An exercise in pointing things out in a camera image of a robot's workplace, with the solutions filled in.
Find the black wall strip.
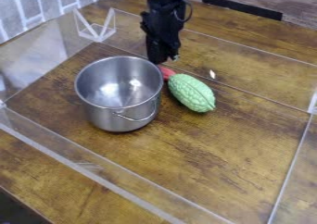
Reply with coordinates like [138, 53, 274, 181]
[202, 0, 282, 21]

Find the clear acrylic enclosure wall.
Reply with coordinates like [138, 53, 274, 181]
[0, 8, 317, 224]

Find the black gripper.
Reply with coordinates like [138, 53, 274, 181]
[142, 0, 187, 65]

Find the clear acrylic corner bracket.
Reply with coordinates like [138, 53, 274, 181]
[74, 9, 116, 43]

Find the stainless steel pot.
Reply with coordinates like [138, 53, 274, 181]
[75, 56, 163, 132]

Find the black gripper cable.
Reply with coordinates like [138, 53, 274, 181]
[173, 0, 194, 23]

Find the pink spoon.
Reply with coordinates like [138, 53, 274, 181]
[159, 66, 175, 81]

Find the green bitter gourd toy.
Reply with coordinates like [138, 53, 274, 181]
[169, 74, 215, 113]

